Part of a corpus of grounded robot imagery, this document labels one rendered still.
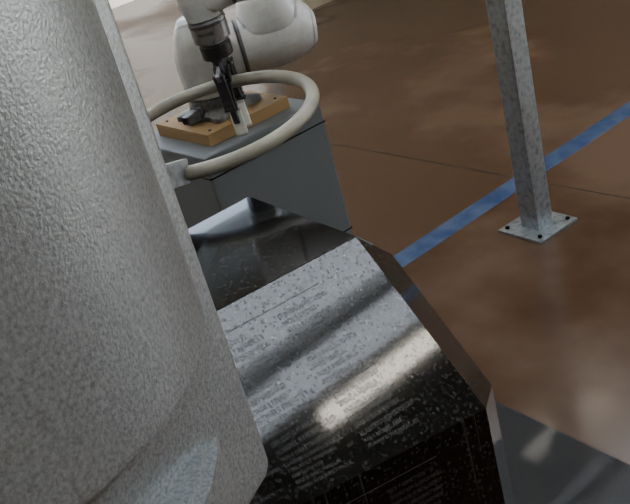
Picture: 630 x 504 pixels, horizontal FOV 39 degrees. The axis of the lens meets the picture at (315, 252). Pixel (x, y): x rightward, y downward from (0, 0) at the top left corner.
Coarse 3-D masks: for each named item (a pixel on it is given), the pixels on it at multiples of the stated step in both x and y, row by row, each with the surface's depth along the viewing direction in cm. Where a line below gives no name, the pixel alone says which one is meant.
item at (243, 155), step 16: (240, 80) 214; (256, 80) 213; (272, 80) 210; (288, 80) 206; (304, 80) 199; (176, 96) 215; (192, 96) 216; (160, 112) 213; (304, 112) 185; (288, 128) 181; (256, 144) 178; (272, 144) 179; (208, 160) 177; (224, 160) 176; (240, 160) 177; (192, 176) 177
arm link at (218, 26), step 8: (224, 16) 208; (200, 24) 205; (208, 24) 205; (216, 24) 206; (224, 24) 208; (192, 32) 208; (200, 32) 206; (208, 32) 206; (216, 32) 207; (224, 32) 208; (200, 40) 208; (208, 40) 207; (216, 40) 207
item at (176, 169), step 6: (174, 162) 174; (180, 162) 176; (186, 162) 178; (168, 168) 172; (174, 168) 174; (180, 168) 176; (174, 174) 174; (180, 174) 176; (174, 180) 174; (180, 180) 176; (186, 180) 177; (174, 186) 174; (180, 186) 176
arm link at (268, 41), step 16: (256, 0) 236; (272, 0) 237; (288, 0) 239; (240, 16) 240; (256, 16) 238; (272, 16) 238; (288, 16) 239; (304, 16) 241; (240, 32) 239; (256, 32) 239; (272, 32) 239; (288, 32) 239; (304, 32) 241; (240, 48) 243; (256, 48) 240; (272, 48) 240; (288, 48) 241; (304, 48) 244; (256, 64) 243; (272, 64) 244
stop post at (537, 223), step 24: (504, 0) 282; (504, 24) 286; (504, 48) 291; (504, 72) 296; (528, 72) 296; (504, 96) 301; (528, 96) 299; (528, 120) 302; (528, 144) 304; (528, 168) 308; (528, 192) 313; (528, 216) 319; (552, 216) 325; (528, 240) 316
